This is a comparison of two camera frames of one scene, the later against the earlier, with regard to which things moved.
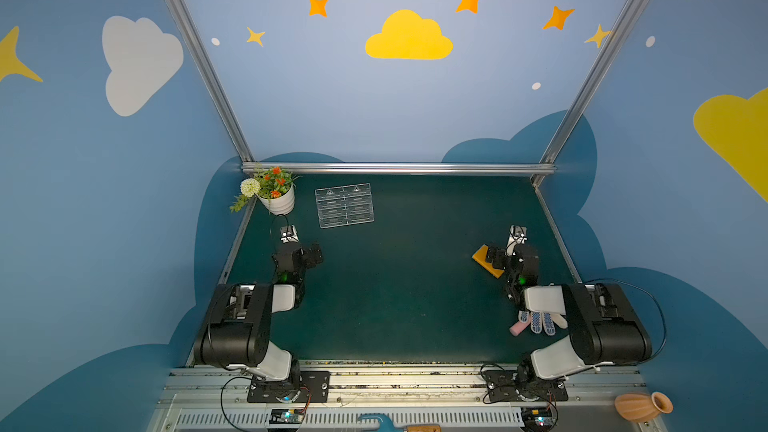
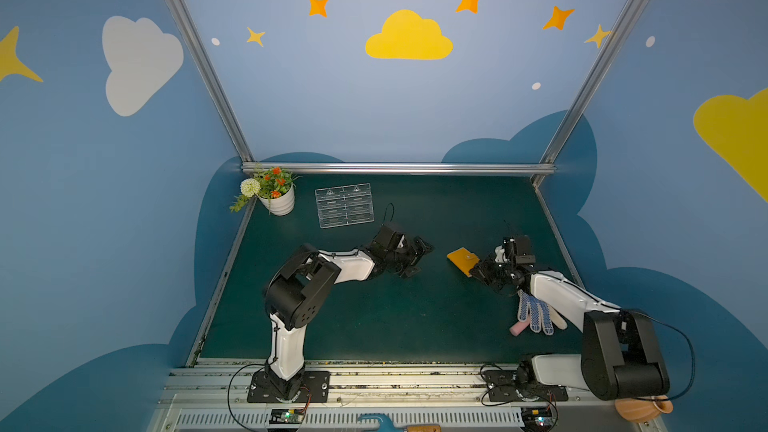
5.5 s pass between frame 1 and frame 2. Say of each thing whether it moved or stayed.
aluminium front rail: stayed
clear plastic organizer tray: stayed
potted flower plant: stayed
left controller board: stayed
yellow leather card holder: moved
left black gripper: moved
